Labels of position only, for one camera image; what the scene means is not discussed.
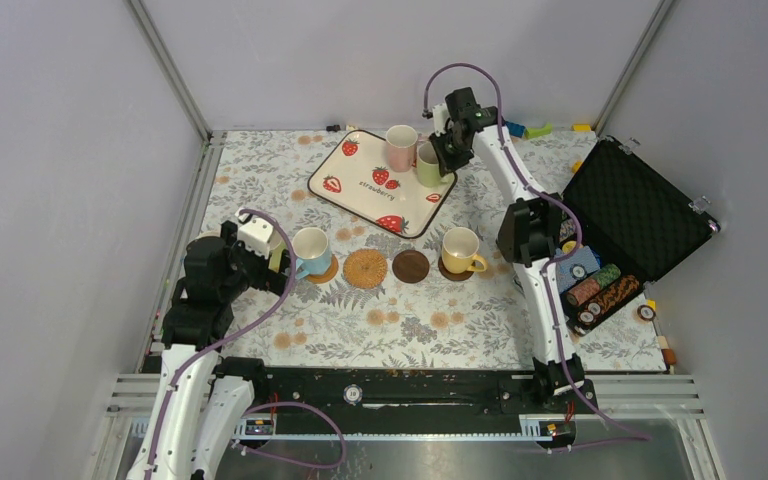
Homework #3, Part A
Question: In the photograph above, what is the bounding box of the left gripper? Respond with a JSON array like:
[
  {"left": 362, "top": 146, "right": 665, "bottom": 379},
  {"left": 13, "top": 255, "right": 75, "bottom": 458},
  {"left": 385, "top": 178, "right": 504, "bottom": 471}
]
[{"left": 220, "top": 221, "right": 294, "bottom": 300}]

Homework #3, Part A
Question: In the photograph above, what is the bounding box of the green mug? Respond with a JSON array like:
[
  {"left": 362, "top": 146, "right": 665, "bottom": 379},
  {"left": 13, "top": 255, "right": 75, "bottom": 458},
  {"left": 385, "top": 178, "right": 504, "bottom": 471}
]
[{"left": 415, "top": 142, "right": 455, "bottom": 188}]

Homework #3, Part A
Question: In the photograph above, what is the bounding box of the blue mug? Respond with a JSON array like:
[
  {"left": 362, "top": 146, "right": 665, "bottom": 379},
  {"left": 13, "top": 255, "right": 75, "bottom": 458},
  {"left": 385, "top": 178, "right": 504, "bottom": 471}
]
[{"left": 291, "top": 227, "right": 332, "bottom": 280}]

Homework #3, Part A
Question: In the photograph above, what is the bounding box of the yellow mug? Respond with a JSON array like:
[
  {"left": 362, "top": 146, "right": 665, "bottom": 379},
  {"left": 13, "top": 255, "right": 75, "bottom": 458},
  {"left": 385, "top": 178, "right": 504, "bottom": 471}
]
[{"left": 442, "top": 227, "right": 488, "bottom": 273}]

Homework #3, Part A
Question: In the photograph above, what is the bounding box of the yellow-green mug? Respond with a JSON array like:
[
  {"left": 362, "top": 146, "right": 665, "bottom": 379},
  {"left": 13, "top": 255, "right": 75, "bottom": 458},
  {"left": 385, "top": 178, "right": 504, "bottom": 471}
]
[{"left": 268, "top": 238, "right": 286, "bottom": 272}]

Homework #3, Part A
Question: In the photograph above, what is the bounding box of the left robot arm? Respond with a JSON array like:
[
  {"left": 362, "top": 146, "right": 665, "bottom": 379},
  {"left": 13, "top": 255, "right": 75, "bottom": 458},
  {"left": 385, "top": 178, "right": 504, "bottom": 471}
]
[{"left": 127, "top": 211, "right": 294, "bottom": 479}]

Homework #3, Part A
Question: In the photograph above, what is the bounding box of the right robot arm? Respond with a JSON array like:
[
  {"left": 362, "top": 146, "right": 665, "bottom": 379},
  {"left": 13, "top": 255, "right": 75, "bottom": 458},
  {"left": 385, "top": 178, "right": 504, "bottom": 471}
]
[{"left": 423, "top": 88, "right": 597, "bottom": 412}]

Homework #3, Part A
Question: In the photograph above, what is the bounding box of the light bamboo coaster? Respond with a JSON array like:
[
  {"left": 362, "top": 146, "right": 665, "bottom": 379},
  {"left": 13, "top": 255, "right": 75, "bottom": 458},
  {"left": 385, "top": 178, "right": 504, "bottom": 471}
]
[{"left": 306, "top": 255, "right": 339, "bottom": 284}]

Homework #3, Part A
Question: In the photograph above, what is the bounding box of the woven rattan coaster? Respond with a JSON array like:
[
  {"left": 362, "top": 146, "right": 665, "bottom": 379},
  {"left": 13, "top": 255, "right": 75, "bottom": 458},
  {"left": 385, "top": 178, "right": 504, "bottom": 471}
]
[{"left": 343, "top": 249, "right": 388, "bottom": 289}]

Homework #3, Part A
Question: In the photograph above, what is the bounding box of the small dark wooden coaster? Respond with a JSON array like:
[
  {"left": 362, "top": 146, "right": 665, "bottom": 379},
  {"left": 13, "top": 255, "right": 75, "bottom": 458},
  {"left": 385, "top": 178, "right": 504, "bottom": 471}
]
[{"left": 392, "top": 249, "right": 430, "bottom": 284}]

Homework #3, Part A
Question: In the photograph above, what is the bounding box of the dark wooden coaster under mug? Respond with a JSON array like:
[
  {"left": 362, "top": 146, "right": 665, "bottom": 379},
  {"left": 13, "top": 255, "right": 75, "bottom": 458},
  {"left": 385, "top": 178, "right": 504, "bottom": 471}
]
[{"left": 437, "top": 256, "right": 474, "bottom": 282}]

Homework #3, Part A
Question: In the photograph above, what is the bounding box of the pink mug back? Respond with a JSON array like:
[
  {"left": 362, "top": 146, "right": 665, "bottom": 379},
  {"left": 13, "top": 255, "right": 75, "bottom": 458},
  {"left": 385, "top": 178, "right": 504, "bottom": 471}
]
[{"left": 385, "top": 125, "right": 419, "bottom": 173}]

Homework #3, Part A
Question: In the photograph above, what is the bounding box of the blue toy brick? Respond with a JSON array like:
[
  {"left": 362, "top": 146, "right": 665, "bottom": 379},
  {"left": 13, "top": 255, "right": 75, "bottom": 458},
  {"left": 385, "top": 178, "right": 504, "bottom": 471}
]
[{"left": 504, "top": 120, "right": 526, "bottom": 138}]

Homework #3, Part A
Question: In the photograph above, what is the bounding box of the green toy brick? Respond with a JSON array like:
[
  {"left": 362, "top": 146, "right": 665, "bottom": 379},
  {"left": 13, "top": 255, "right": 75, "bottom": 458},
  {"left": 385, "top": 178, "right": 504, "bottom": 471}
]
[{"left": 525, "top": 123, "right": 553, "bottom": 140}]

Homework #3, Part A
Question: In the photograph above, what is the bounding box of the floral tablecloth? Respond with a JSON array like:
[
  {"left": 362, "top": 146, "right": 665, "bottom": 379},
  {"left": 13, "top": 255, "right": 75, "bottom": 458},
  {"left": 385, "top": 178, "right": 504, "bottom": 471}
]
[{"left": 158, "top": 129, "right": 670, "bottom": 372}]

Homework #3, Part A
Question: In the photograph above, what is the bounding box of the strawberry print tray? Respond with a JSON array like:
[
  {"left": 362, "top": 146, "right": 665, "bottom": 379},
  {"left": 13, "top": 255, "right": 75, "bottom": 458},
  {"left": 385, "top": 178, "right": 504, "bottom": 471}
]
[{"left": 307, "top": 130, "right": 457, "bottom": 239}]

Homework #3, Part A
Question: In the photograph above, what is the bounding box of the white poker chip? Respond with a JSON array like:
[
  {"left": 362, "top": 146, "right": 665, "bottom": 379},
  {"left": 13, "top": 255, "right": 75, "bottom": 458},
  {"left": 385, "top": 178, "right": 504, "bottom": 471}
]
[{"left": 343, "top": 384, "right": 363, "bottom": 405}]

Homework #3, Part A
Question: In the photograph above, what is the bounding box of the yellow dealer button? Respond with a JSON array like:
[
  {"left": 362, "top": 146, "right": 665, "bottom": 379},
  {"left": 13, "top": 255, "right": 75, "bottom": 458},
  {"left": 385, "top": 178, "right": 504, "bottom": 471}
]
[{"left": 561, "top": 240, "right": 577, "bottom": 254}]

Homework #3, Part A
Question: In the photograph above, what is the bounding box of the blue playing cards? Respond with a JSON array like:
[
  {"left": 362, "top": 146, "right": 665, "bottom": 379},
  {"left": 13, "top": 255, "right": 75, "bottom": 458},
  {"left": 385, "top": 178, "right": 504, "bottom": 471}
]
[{"left": 556, "top": 246, "right": 601, "bottom": 293}]

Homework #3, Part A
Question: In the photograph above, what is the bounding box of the black poker chip case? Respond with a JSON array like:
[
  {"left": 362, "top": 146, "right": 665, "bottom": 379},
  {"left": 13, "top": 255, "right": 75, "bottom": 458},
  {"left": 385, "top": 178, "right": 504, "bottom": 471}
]
[{"left": 513, "top": 135, "right": 721, "bottom": 336}]

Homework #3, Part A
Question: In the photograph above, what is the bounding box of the loose poker chip right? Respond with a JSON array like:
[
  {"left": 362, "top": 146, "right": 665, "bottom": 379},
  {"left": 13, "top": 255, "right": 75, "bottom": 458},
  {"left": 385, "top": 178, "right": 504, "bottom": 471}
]
[{"left": 637, "top": 304, "right": 657, "bottom": 322}]

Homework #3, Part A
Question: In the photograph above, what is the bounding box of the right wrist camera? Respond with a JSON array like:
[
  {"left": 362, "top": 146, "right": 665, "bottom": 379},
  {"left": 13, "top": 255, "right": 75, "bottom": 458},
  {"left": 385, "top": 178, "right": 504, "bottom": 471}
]
[{"left": 422, "top": 103, "right": 452, "bottom": 138}]

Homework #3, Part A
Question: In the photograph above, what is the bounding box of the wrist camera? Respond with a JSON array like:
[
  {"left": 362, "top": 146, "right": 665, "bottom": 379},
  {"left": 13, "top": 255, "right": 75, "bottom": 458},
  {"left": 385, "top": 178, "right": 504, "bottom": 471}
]
[
  {"left": 422, "top": 103, "right": 452, "bottom": 138},
  {"left": 236, "top": 209, "right": 281, "bottom": 259}
]

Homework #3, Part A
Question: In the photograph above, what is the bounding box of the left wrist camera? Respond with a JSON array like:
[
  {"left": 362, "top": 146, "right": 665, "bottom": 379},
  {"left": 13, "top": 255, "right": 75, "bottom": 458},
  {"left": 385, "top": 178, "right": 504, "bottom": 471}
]
[{"left": 236, "top": 209, "right": 281, "bottom": 259}]

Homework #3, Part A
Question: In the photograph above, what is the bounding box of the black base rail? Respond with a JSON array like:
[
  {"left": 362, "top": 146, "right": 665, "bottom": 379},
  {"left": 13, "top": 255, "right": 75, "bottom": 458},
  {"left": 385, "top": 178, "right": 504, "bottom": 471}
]
[{"left": 221, "top": 357, "right": 593, "bottom": 443}]

